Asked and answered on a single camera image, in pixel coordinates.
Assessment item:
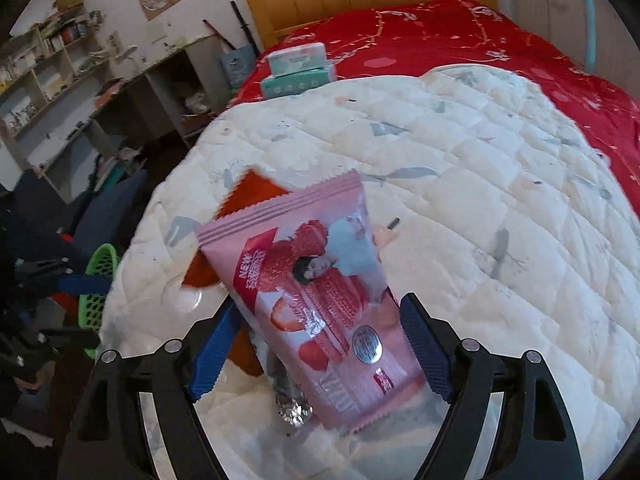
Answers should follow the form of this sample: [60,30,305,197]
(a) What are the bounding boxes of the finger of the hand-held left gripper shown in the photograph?
[27,326,102,352]
[15,257,112,295]

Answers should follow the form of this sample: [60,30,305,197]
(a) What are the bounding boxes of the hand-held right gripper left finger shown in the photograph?
[65,302,244,480]

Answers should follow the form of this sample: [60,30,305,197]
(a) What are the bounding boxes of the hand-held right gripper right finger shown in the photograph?
[399,292,585,480]

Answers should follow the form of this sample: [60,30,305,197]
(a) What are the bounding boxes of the green plastic basket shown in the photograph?
[77,243,121,361]

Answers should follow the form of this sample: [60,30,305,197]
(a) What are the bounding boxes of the silver foil wrapper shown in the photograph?
[272,350,316,427]

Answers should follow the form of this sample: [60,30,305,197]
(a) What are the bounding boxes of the pink snack packet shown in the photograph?
[194,170,430,433]

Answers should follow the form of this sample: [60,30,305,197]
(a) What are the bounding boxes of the orange snack wrapper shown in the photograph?
[182,167,296,377]

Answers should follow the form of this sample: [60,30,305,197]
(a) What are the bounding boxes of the dark blue cloth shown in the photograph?
[65,160,151,242]

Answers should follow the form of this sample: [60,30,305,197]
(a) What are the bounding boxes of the white quilted blanket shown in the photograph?
[97,67,637,480]

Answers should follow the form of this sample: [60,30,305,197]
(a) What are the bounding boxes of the white bookshelf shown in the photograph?
[0,7,126,201]

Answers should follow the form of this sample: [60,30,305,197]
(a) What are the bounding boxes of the blue paper bag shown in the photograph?
[220,46,260,92]

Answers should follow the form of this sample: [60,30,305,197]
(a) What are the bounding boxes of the green tissue pack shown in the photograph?
[265,42,329,76]
[260,65,337,101]

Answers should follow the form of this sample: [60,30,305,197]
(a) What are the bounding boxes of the red and black stick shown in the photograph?
[202,19,236,52]

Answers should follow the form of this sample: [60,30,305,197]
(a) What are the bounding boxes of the red floral blanket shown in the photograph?
[225,0,640,221]

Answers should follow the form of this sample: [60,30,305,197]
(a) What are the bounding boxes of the light blue pole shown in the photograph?
[575,0,599,74]

